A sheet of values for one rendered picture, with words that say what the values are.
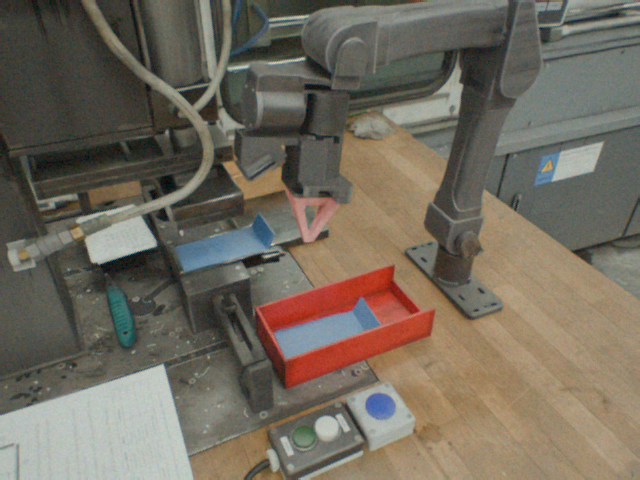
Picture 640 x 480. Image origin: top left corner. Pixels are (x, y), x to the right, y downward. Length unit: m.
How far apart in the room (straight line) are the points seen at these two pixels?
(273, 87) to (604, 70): 1.63
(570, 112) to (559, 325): 1.25
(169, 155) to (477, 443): 0.56
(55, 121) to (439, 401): 0.61
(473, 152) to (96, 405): 0.64
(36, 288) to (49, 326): 0.07
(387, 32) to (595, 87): 1.54
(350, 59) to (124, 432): 0.55
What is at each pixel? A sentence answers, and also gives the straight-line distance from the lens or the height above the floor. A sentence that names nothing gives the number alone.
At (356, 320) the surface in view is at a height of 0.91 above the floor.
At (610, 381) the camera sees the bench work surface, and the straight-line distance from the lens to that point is 0.94.
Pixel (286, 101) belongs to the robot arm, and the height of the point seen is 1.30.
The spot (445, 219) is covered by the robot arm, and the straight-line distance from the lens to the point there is 0.90.
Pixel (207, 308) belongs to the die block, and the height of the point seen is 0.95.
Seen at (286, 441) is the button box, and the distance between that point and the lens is 0.74.
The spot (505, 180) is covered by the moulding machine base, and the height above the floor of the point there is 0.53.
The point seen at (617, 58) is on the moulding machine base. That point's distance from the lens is 2.18.
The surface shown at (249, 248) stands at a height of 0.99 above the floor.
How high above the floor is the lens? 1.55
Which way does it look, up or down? 38 degrees down
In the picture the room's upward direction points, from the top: straight up
